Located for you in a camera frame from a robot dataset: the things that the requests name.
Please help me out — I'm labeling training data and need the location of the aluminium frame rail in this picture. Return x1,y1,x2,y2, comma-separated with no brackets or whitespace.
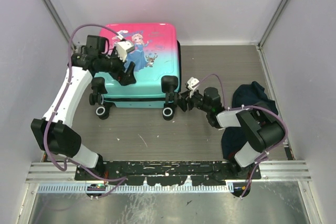
25,160,311,183

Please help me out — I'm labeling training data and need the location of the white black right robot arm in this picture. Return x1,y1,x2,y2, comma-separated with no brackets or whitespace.
177,87,288,179

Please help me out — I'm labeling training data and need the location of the pink teal suitcase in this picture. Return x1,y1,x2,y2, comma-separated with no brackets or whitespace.
89,23,182,121

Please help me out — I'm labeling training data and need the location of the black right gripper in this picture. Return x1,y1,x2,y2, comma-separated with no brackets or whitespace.
174,87,211,113

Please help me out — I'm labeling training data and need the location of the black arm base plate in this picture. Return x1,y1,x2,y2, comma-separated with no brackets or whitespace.
75,160,262,187

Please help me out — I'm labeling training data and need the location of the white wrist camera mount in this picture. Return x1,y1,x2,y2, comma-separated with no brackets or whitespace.
186,77,199,98
115,35,135,62

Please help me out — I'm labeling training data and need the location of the white slotted cable duct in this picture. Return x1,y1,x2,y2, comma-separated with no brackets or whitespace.
37,183,234,194

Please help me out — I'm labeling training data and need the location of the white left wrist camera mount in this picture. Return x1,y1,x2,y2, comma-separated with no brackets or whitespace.
115,35,135,62

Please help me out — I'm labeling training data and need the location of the aluminium corner post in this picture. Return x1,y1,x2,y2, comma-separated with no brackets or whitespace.
41,0,70,41
257,0,290,49

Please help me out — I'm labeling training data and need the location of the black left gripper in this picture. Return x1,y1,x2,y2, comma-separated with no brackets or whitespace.
99,47,137,86

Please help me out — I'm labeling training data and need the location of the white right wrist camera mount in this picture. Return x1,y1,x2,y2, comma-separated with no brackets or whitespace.
186,77,199,98

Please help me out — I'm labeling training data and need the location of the aluminium left corner post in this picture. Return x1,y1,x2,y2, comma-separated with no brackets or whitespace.
41,0,70,41

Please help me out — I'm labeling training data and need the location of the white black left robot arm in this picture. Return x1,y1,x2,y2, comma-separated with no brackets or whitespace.
31,35,136,180

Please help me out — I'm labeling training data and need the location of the navy garment with red trim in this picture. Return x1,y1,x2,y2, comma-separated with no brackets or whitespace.
221,81,279,160

